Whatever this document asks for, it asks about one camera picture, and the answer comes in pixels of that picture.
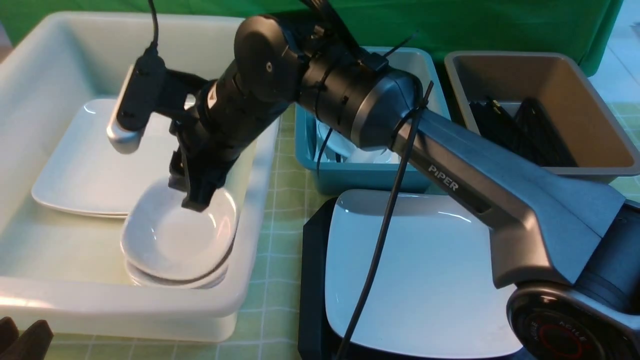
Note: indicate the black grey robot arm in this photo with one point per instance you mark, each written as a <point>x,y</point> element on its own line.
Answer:
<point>570,246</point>

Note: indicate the bottom white plate in tub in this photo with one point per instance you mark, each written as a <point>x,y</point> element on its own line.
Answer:
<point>100,216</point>

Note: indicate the top white plate in tub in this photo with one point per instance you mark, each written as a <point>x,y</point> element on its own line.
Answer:
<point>85,175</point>

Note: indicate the large white plastic tub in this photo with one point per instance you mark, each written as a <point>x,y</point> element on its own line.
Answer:
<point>69,269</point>

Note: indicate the white square bowl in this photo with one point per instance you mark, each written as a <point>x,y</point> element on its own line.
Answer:
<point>208,281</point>

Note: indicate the teal plastic bin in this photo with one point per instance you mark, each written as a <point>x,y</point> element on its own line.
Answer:
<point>334,178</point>

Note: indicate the brown plastic bin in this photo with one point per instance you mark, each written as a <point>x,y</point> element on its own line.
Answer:
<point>598,143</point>

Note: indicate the pile of black chopsticks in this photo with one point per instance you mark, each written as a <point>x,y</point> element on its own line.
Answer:
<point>528,133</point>

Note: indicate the green checkered tablecloth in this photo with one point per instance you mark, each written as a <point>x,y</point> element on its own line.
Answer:
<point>267,324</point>

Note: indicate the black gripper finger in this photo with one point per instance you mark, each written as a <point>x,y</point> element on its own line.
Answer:
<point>32,344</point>

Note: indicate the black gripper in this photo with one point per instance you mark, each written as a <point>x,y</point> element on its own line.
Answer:
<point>229,118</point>

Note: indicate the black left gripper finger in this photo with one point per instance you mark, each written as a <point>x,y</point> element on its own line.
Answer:
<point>9,333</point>

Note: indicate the large white square plate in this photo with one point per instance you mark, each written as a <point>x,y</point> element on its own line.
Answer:
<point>433,295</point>

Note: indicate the black serving tray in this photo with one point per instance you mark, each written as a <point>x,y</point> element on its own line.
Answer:
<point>316,339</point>

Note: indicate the white plate in tub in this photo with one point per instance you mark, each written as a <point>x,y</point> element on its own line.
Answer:
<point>100,216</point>
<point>85,175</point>

